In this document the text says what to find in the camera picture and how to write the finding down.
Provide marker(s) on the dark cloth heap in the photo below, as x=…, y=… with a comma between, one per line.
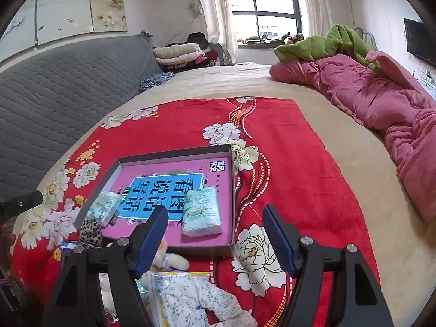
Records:
x=269, y=39

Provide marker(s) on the blue patterned cloth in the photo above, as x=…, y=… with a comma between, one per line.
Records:
x=156, y=81

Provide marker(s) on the white floral garment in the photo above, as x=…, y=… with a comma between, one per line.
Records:
x=204, y=299

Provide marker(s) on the green blanket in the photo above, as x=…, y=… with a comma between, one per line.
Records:
x=316, y=49

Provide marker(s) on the green tissue packet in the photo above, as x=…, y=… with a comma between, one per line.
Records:
x=104, y=207
x=201, y=211

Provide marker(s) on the pile of folded clothes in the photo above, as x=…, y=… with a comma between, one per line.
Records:
x=180, y=54

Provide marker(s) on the leopard print cloth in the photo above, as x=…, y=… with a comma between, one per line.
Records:
x=90, y=233

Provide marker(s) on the pink quilt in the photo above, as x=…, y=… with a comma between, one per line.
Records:
x=374, y=95

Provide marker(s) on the red floral blanket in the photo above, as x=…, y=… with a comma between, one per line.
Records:
x=299, y=163

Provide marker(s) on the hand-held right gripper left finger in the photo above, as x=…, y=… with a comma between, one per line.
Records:
x=150, y=238

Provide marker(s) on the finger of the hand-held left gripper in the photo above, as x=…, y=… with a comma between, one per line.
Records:
x=20, y=203

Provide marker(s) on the grey quilted headboard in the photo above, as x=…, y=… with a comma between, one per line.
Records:
x=68, y=88

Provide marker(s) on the brown cardboard box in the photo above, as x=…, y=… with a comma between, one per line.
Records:
x=177, y=155

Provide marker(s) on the white curtain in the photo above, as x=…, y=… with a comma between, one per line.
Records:
x=316, y=3
x=218, y=17

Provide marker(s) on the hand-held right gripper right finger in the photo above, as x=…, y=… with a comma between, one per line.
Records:
x=277, y=238

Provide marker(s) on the black television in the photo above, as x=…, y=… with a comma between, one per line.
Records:
x=419, y=41

